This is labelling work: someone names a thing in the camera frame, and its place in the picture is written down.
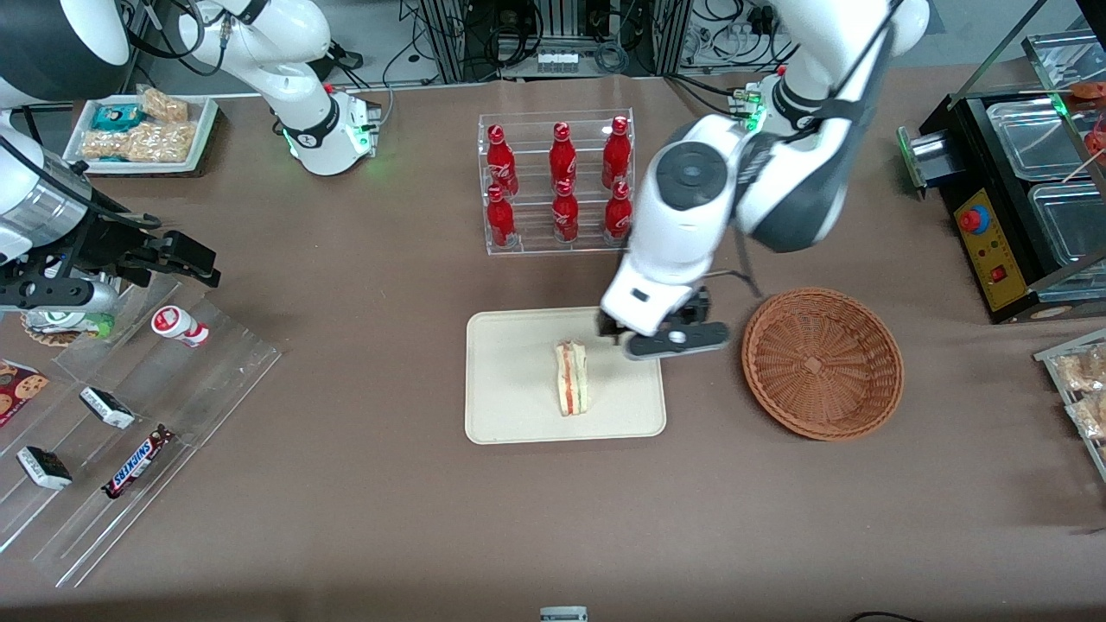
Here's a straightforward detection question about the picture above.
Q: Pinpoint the large rice cracker packet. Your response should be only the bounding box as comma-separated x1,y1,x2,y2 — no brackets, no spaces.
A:
82,121,199,164

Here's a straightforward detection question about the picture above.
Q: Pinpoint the black white snack bar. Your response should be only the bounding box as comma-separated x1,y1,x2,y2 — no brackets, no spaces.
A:
79,387,137,430
16,446,73,491

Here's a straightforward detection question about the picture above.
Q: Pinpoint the green white cup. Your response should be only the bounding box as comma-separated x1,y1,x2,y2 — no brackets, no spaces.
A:
35,307,116,340

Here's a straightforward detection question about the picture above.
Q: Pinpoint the clear acrylic bottle rack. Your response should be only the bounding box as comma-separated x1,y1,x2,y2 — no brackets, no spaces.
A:
477,108,636,257

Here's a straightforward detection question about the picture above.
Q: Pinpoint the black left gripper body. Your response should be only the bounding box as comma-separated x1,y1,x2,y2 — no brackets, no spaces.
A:
652,287,712,336

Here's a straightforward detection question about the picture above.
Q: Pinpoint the small white red yogurt bottle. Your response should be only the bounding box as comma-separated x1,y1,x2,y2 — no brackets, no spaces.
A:
151,305,210,348

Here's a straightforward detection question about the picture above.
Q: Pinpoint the black food warmer appliance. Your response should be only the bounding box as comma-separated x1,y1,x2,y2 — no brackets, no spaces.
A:
897,30,1106,326

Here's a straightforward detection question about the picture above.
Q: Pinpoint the steel food pan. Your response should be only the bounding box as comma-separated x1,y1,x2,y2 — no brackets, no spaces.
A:
987,98,1083,181
1030,180,1106,270

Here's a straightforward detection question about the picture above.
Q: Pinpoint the clear acrylic stepped display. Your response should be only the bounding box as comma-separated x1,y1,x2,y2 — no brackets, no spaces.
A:
0,272,283,588

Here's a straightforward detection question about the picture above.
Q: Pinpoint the small round wicker coaster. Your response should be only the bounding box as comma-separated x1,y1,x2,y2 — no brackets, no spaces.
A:
22,309,113,347

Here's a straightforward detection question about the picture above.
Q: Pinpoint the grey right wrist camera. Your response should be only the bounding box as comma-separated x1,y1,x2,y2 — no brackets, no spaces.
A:
0,275,120,314

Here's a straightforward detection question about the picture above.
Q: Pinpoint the red cola bottle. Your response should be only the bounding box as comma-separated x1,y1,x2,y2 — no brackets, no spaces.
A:
550,122,578,193
552,179,581,244
604,181,632,242
486,185,518,250
602,116,632,189
486,124,519,198

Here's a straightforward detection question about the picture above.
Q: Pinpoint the triangular sandwich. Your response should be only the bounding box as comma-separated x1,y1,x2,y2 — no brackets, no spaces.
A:
554,340,590,418

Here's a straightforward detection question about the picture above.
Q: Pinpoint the beige plastic tray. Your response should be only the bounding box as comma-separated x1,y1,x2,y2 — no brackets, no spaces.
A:
465,304,668,446

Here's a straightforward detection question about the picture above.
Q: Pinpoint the red cookie packet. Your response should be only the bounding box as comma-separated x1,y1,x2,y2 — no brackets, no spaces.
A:
0,361,50,428

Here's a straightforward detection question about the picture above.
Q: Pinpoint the white rectangular snack tray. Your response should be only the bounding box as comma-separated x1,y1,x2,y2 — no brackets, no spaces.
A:
63,93,219,177

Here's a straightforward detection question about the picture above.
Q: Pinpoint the small rice cracker packet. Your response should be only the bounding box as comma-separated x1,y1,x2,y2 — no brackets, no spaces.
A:
138,86,190,124

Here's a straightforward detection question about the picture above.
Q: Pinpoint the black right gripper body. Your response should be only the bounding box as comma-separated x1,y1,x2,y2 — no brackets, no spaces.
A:
33,216,176,288

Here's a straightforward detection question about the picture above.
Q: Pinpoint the aluminium frame rack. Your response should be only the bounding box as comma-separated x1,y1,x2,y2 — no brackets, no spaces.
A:
422,0,692,83

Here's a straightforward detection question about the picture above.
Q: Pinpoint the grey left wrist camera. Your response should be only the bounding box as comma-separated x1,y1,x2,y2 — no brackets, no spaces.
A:
623,321,729,361

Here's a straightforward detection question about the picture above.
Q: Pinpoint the grey snack tray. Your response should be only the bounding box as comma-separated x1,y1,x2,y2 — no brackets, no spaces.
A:
1034,328,1106,481

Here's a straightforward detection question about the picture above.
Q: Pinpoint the brown wicker basket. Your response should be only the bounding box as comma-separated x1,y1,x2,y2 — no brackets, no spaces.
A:
741,287,906,442

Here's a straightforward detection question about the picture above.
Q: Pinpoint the teal snack packet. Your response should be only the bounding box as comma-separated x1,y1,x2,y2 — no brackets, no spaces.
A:
91,104,148,133

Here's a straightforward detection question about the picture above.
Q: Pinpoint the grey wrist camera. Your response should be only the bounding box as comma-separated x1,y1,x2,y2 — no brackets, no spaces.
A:
623,321,729,361
0,275,120,314

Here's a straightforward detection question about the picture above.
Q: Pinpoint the clear bagged pastry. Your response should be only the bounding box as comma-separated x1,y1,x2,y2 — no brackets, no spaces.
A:
1056,346,1106,395
1066,393,1106,441

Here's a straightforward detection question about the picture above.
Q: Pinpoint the snickers chocolate bar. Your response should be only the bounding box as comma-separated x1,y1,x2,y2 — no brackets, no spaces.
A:
101,425,175,500

